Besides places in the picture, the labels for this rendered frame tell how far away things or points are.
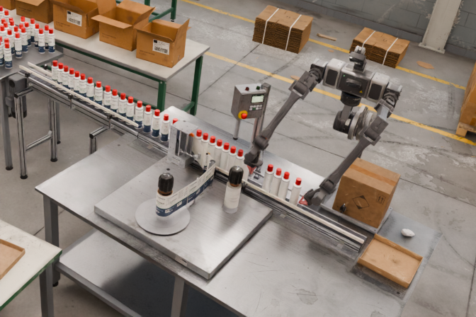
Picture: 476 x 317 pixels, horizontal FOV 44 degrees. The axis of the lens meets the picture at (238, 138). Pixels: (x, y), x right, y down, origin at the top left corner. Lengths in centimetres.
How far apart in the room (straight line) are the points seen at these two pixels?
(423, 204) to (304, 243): 226
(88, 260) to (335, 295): 167
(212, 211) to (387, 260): 104
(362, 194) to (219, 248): 93
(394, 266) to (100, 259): 187
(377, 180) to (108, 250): 182
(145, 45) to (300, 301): 279
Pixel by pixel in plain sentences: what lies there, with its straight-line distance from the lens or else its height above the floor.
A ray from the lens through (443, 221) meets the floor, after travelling 545.
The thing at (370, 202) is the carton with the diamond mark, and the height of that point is 101.
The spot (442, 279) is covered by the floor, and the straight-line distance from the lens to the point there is 490.
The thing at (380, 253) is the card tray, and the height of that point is 83.
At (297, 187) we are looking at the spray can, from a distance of 352.
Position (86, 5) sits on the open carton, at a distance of 573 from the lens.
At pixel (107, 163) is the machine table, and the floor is 83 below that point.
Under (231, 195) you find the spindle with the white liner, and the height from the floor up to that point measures 101.
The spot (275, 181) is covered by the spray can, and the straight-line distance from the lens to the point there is 357.
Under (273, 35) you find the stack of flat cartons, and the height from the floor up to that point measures 15.
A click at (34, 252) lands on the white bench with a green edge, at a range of 333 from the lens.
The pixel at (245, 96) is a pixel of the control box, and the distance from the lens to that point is 347.
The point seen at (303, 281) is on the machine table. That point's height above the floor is 83.
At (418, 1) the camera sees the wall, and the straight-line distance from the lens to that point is 873.
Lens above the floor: 315
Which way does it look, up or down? 33 degrees down
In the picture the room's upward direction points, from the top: 10 degrees clockwise
